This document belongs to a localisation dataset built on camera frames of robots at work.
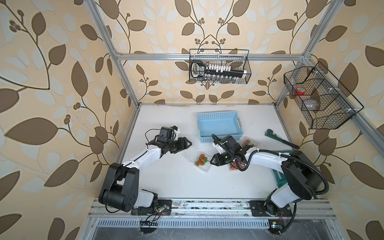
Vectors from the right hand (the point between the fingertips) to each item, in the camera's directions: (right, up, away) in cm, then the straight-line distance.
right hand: (212, 161), depth 87 cm
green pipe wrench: (+42, +15, +14) cm, 47 cm away
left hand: (-16, +11, -1) cm, 19 cm away
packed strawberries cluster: (+24, +10, +9) cm, 28 cm away
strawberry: (-6, +1, +2) cm, 6 cm away
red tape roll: (+48, +41, -6) cm, 63 cm away
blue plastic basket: (+8, +21, +21) cm, 31 cm away
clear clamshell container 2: (-11, +2, +3) cm, 11 cm away
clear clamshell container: (+22, +12, +11) cm, 27 cm away
